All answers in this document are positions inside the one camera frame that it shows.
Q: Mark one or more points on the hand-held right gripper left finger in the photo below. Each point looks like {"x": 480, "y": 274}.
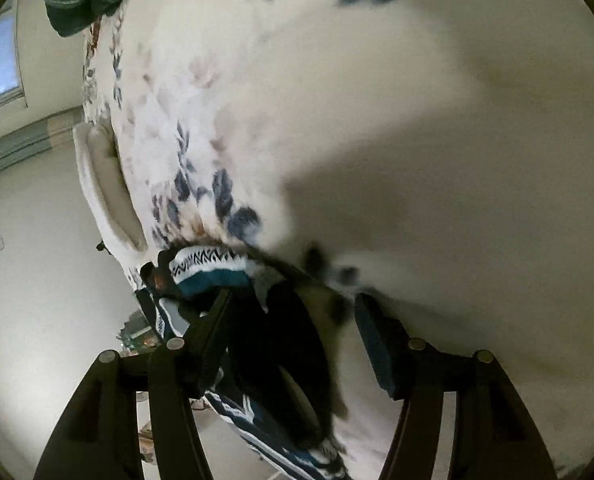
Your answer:
{"x": 208, "y": 345}

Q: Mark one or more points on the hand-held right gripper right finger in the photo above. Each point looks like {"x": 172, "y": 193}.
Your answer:
{"x": 377, "y": 345}

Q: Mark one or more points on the dark patterned knit garment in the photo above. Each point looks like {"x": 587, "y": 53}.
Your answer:
{"x": 277, "y": 350}

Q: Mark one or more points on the white floral bed sheet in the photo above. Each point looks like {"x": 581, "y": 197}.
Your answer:
{"x": 377, "y": 110}

